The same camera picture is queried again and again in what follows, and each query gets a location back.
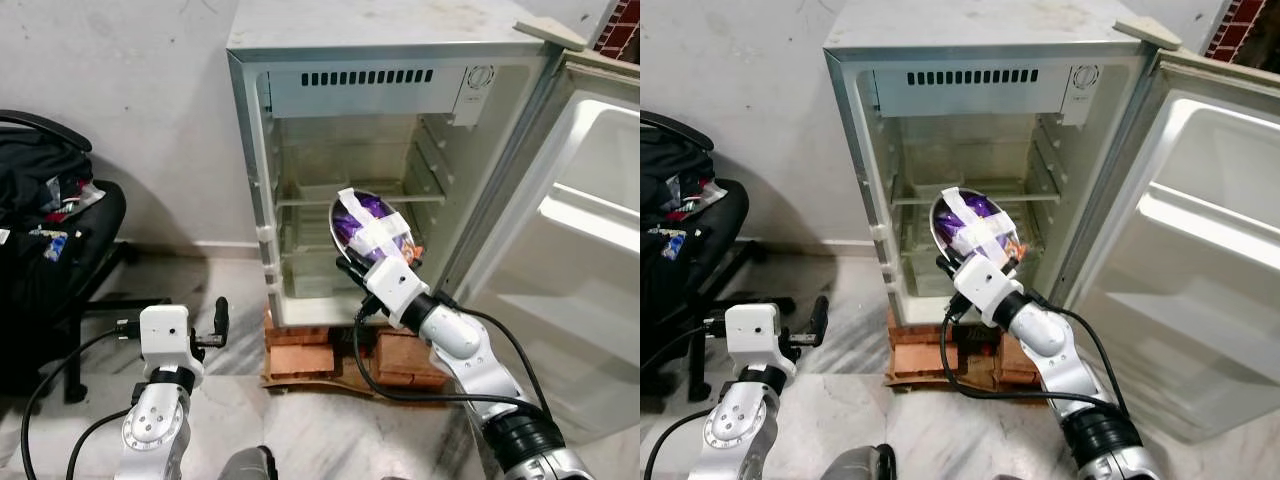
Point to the purple packet with white tape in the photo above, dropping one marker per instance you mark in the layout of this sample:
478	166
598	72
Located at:
978	210
377	210

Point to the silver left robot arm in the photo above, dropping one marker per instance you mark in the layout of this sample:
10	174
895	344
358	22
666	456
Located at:
735	430
155	430

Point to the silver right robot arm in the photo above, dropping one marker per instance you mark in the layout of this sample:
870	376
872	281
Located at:
1045	337
455	337

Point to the clear fridge shelf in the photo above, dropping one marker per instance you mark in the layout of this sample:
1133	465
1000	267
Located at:
910	199
300	200

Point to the wooden board under fridge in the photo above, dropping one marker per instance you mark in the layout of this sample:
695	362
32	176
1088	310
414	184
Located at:
300	381
920	381

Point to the white fridge door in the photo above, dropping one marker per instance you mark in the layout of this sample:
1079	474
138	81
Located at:
560	320
1180	330

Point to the white fridge thermostat housing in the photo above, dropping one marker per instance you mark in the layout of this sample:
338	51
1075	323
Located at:
1080	90
475	90

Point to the grey mini fridge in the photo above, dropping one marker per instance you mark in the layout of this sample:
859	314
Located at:
300	30
900	30

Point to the red brick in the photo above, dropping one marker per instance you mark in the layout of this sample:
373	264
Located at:
410	360
915	350
1020	360
300	350

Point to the grey robot knee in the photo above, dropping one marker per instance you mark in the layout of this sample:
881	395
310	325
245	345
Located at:
248	465
860	465

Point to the black office chair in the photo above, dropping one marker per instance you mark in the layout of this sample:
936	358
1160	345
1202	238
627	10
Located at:
730	215
105	225

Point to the white freezer compartment panel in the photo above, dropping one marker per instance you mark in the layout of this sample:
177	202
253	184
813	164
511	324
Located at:
350	98
960	98

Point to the black bag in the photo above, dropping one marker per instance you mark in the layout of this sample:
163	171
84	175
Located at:
665	170
30	170

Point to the beige stone tile piece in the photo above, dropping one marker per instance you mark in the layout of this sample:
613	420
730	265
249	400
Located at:
1150	35
555	36

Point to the red brick pattern panel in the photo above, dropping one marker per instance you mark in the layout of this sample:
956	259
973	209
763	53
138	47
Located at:
620	25
1235	25

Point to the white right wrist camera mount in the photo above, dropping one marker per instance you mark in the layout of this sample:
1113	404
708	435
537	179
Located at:
990	285
395	285

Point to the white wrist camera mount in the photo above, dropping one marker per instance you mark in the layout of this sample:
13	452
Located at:
165	335
990	285
395	285
752	330

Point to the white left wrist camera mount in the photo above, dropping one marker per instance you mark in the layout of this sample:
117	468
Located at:
165	335
752	330

